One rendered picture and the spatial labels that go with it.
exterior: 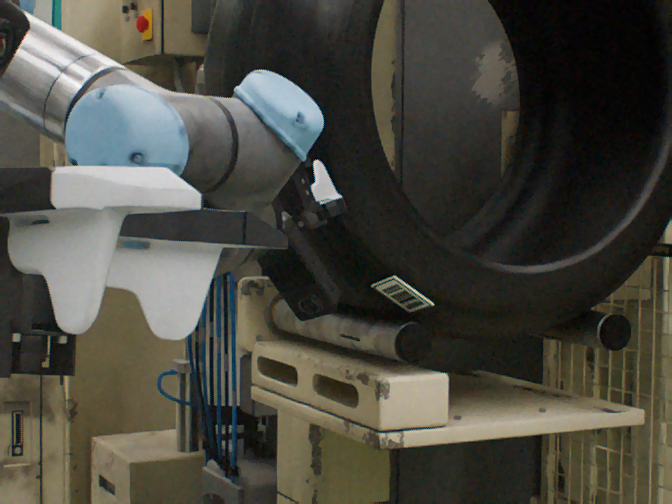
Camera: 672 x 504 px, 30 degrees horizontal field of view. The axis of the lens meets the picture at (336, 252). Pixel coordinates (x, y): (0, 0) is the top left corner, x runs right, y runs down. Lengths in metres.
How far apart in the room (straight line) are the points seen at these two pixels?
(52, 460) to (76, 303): 1.56
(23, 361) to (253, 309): 1.17
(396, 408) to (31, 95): 0.61
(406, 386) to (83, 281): 0.95
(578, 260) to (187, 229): 0.96
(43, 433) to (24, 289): 1.50
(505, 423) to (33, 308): 0.99
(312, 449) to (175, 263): 1.21
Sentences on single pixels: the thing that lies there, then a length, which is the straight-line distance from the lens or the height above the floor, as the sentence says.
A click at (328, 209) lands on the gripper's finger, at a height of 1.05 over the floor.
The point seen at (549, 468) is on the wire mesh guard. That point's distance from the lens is 1.99.
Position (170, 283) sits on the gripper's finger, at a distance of 0.57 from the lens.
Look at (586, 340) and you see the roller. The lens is 1.56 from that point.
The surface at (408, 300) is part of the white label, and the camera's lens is 1.38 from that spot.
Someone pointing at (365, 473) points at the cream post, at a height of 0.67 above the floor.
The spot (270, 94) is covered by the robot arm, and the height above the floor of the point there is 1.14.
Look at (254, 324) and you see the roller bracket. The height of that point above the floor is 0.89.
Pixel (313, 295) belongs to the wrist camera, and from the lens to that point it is 1.19.
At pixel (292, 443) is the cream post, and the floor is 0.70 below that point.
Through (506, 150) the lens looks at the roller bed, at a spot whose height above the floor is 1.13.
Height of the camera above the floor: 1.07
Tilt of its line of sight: 3 degrees down
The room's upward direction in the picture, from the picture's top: 1 degrees clockwise
